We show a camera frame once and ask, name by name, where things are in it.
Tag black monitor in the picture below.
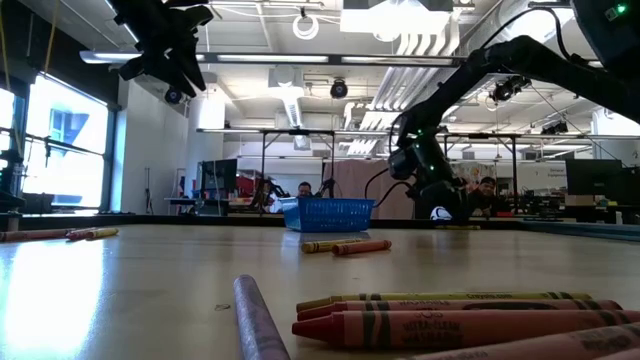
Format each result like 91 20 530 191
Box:
564 158 640 207
198 158 239 194

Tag blue plastic basket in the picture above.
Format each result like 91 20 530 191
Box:
279 196 376 234

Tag black metal rig frame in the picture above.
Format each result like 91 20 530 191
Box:
441 131 520 215
258 128 337 215

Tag large window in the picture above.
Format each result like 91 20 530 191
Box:
0 72 110 214

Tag purple crayon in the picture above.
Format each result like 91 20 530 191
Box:
233 273 292 360

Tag long ceiling light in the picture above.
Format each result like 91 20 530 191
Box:
339 54 640 71
78 49 330 66

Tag black aluminium table frame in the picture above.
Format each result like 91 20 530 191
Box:
0 212 640 244

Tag black equipment rack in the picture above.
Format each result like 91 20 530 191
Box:
0 147 27 215

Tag white cable coil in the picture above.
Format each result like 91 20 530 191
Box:
291 13 321 42

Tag white ventilation duct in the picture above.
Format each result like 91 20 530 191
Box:
267 64 307 130

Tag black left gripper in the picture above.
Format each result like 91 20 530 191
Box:
114 0 215 99

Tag black spotlight cluster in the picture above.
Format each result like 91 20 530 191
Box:
488 73 533 104

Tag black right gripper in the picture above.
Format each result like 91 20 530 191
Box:
389 139 471 220

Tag beige curtain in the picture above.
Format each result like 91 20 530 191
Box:
322 158 419 221

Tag yellow hanging strap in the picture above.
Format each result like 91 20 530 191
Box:
42 0 62 75

